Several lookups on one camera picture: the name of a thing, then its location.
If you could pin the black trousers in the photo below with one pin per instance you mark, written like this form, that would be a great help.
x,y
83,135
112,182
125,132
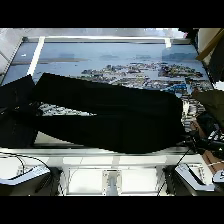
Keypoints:
x,y
133,123

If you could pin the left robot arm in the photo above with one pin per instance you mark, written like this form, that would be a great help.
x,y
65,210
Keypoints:
x,y
30,173

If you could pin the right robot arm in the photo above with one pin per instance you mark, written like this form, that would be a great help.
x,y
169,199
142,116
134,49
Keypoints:
x,y
195,178

